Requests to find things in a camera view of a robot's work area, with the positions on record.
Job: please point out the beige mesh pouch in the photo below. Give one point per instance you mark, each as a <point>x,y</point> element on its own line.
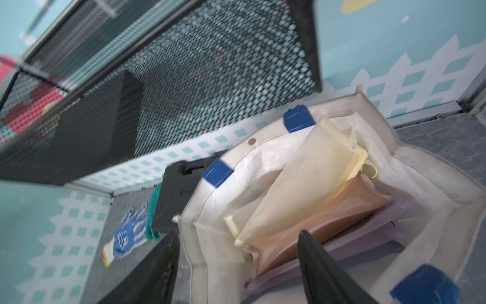
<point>326,162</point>

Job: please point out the cream canvas tote bag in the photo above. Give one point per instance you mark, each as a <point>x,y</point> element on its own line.
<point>448,206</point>

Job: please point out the black plastic tool case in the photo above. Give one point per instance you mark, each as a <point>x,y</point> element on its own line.
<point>178,185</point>

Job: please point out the purple mesh pouch upper left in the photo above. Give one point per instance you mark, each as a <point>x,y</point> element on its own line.
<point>374,232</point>

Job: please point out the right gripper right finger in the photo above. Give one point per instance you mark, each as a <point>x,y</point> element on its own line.
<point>323,279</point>

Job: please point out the blue white work glove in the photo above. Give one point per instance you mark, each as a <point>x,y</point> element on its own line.
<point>129,234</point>

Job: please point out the pink brown mesh pouch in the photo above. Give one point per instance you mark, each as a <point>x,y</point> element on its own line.
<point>356,202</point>

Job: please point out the black wire mesh basket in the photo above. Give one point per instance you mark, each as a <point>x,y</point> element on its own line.
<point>223,62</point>

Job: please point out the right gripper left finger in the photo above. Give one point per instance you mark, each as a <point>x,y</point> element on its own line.
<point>153,280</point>

